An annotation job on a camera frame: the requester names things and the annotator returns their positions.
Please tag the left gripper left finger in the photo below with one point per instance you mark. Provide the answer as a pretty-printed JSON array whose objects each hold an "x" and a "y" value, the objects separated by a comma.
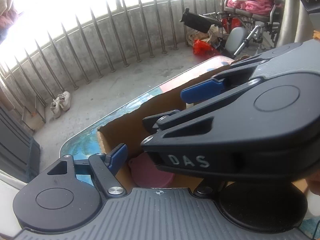
[{"x": 105, "y": 166}]

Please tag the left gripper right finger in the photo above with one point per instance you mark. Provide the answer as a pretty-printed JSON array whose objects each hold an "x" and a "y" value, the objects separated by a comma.
[{"x": 203, "y": 191}]

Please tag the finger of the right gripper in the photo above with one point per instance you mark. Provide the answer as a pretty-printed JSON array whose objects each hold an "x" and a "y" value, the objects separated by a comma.
[
  {"x": 162, "y": 121},
  {"x": 215, "y": 89}
]

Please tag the purple silicone lid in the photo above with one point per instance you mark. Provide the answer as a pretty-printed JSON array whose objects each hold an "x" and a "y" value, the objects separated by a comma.
[{"x": 145, "y": 173}]

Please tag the person's hand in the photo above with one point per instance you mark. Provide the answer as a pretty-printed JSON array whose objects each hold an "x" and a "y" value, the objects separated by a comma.
[{"x": 312, "y": 196}]

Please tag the brown cardboard box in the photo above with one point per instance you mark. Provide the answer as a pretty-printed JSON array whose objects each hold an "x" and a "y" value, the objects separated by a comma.
[{"x": 129, "y": 130}]

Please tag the wheelchair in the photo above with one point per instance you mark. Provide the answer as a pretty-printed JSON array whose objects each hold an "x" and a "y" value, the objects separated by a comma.
[{"x": 231, "y": 30}]

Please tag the red plastic bag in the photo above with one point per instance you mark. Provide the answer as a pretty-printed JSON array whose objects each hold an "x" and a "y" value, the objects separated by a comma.
[{"x": 201, "y": 48}]

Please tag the grey curtain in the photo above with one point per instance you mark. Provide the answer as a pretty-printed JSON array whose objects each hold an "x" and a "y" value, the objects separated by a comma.
[{"x": 296, "y": 25}]

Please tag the pink blanket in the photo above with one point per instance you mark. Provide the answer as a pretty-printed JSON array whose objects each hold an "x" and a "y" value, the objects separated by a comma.
[{"x": 260, "y": 7}]

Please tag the left white sneaker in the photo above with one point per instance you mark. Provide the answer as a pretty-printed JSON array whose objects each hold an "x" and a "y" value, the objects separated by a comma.
[{"x": 55, "y": 108}]

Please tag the white sneaker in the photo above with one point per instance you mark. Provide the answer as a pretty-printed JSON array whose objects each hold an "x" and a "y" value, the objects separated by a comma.
[
  {"x": 64, "y": 100},
  {"x": 55, "y": 108}
]

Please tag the right white sneaker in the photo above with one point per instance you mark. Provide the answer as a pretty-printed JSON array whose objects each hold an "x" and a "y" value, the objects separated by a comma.
[{"x": 64, "y": 100}]

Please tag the dark grey cabinet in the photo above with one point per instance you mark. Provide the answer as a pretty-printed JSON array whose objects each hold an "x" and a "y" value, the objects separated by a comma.
[{"x": 19, "y": 152}]

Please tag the metal balcony railing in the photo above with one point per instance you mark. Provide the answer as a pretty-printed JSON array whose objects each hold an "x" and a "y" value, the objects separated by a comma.
[{"x": 89, "y": 49}]

